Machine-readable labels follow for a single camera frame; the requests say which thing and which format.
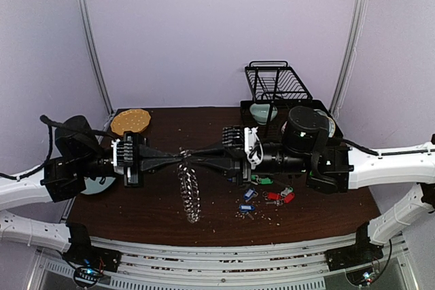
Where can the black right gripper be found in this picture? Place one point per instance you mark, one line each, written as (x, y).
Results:
(238, 163)

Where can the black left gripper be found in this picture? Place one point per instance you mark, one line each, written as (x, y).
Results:
(132, 176)

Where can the metal disc with key rings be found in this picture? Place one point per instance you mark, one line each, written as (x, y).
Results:
(189, 189)

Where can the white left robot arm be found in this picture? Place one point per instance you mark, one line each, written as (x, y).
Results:
(83, 167)

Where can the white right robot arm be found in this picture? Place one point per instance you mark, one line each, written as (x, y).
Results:
(331, 165)

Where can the yellow dotted plate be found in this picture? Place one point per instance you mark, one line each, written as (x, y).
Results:
(132, 120)

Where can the blue key tag upper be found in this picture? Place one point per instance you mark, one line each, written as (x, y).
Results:
(249, 194)

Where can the blue key tag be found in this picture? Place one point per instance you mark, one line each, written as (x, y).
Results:
(247, 210)
(249, 194)

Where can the green key tag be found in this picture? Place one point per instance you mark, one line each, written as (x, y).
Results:
(259, 180)

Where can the blue key tag lower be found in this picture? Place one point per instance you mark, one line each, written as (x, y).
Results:
(247, 210)

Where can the celadon green bowl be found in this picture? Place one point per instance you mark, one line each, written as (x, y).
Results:
(260, 113)

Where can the light blue plate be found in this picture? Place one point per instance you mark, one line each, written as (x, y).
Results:
(98, 185)

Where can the red key tag bunch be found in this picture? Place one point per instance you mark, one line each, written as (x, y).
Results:
(285, 196)

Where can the yellow flower plate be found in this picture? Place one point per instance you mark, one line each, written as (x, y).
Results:
(331, 127)

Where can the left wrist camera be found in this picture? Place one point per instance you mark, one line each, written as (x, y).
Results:
(122, 154)

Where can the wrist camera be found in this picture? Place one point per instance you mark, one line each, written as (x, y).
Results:
(122, 154)
(242, 143)

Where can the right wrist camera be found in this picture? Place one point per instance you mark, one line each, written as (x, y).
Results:
(242, 143)

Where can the black wire dish rack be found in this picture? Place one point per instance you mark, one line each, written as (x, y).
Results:
(276, 85)

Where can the aluminium front rail base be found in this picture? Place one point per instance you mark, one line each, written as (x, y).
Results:
(298, 265)

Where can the left aluminium frame post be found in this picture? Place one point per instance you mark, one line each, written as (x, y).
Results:
(93, 55)

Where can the aluminium frame post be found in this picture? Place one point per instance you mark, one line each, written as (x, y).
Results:
(344, 76)
(93, 55)

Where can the right aluminium frame post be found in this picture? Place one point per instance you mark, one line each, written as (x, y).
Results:
(344, 76)

